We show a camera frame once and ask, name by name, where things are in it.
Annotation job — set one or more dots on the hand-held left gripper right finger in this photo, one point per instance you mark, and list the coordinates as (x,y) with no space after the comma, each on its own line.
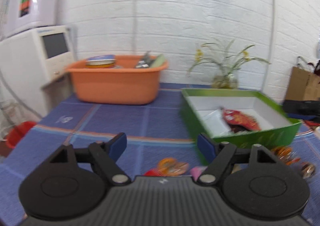
(206,145)

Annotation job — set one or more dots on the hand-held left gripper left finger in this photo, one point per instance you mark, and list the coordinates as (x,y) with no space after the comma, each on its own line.
(118,144)

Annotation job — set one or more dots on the green cardboard box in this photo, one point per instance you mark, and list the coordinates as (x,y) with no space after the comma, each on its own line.
(262,138)

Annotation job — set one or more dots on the blue checked tablecloth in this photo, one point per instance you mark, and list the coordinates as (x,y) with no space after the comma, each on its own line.
(120,121)

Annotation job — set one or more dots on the white plastic packet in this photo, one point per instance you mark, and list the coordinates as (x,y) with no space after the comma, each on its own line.
(215,122)

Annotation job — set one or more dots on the pink packet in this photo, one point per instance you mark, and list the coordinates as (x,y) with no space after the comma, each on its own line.
(197,172)

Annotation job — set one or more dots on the red snack packet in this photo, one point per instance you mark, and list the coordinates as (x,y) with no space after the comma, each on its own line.
(240,120)

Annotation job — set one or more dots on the orange plastic basin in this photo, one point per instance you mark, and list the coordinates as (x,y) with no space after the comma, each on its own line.
(115,83)

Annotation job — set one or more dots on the yellow flowering plant in vase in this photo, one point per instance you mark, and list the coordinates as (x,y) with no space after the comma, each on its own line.
(225,80)

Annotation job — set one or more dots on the orange clear snack packet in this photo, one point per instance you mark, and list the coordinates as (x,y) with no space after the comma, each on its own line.
(285,154)

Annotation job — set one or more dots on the round tin with blue lid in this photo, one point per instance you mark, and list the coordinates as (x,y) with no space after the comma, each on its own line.
(101,61)

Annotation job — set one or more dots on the dark grey snack packet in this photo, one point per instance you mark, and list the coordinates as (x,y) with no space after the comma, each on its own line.
(144,62)

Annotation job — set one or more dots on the light green packet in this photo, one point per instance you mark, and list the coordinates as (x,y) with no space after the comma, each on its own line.
(159,61)

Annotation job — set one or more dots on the red bucket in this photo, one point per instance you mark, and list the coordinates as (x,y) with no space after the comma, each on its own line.
(18,133)

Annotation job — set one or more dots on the black bag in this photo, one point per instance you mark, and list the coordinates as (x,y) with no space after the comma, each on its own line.
(300,107)

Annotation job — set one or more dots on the round shiny wrapped snack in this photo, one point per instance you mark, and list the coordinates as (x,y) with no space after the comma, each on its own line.
(308,169)

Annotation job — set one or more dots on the brown paper bag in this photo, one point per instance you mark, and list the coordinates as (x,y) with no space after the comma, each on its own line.
(301,86)

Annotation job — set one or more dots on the white appliance with dark window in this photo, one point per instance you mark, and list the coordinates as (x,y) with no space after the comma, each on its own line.
(22,66)

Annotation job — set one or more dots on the white wall pipe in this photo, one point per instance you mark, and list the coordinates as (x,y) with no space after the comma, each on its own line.
(271,28)
(136,11)

